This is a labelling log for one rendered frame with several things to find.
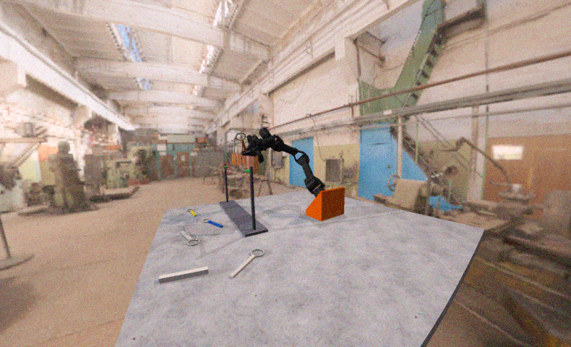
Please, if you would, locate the white rectangular bar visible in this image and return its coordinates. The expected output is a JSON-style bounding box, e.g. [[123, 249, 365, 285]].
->
[[158, 267, 209, 283]]

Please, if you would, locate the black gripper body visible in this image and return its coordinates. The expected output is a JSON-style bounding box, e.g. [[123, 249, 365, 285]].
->
[[246, 135, 268, 163]]

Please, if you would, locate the white-handled metal ring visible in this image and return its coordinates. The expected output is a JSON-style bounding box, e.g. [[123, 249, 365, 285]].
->
[[181, 231, 200, 246], [230, 248, 265, 278]]

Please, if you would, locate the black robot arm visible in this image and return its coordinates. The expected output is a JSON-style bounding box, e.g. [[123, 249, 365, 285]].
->
[[251, 128, 325, 197]]

